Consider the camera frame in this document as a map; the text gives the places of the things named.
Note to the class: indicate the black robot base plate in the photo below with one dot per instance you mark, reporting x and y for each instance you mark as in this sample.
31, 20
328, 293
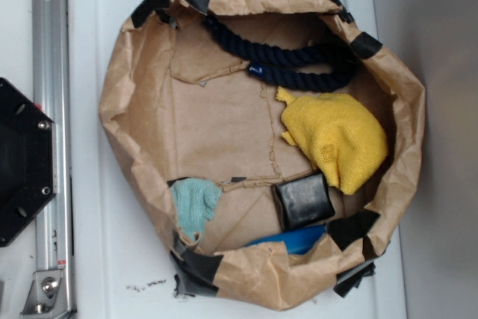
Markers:
27, 164

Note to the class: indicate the brown paper bag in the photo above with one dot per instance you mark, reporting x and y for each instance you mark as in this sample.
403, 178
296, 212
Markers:
190, 92

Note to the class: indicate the yellow cloth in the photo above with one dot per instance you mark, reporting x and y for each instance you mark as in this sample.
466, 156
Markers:
337, 134

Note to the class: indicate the light blue cloth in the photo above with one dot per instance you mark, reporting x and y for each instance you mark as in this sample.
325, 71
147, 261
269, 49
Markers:
196, 201

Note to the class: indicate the aluminium extrusion rail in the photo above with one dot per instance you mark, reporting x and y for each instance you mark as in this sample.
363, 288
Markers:
54, 237

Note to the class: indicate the metal corner bracket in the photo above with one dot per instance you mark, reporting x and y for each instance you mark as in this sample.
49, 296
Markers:
47, 295

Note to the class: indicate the black square block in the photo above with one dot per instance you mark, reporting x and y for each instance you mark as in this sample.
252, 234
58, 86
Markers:
303, 201

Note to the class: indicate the blue plastic disc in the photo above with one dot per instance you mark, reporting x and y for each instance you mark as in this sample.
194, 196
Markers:
298, 241

